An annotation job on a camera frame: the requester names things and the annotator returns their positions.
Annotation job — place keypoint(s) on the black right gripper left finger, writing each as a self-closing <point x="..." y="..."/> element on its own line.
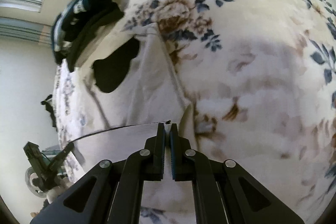
<point x="116" y="163"/>

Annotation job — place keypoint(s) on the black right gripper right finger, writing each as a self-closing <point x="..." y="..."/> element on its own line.
<point x="224" y="192"/>

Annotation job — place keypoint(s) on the beige small garment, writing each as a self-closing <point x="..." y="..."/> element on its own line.
<point x="150" y="93"/>

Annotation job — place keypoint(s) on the dark green clothes pile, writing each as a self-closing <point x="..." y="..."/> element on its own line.
<point x="77" y="26"/>

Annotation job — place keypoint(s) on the black small garment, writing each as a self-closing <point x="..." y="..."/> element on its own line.
<point x="110" y="72"/>

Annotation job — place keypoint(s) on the green curtain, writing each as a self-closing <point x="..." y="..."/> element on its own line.
<point x="30" y="31"/>

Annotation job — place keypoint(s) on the floral fleece blanket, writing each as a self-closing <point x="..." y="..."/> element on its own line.
<point x="260" y="75"/>

